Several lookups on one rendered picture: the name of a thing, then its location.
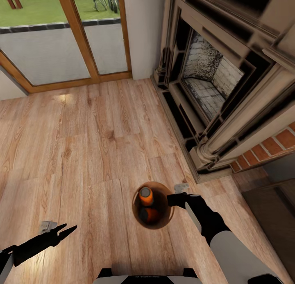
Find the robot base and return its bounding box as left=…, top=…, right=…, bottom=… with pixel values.
left=92, top=268, right=203, bottom=284

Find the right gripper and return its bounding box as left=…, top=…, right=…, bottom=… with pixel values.
left=167, top=192, right=187, bottom=207

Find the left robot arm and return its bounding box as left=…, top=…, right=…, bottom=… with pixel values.
left=0, top=221, right=77, bottom=284

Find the trash can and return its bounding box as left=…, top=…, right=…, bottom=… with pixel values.
left=132, top=182, right=175, bottom=230

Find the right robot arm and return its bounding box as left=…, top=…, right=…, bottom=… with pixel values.
left=167, top=183, right=285, bottom=284

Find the can of soda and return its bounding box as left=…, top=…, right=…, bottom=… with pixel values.
left=140, top=207, right=159, bottom=223
left=139, top=187, right=153, bottom=206
left=143, top=199, right=154, bottom=209

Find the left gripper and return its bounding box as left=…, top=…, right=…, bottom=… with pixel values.
left=28, top=224, right=77, bottom=257

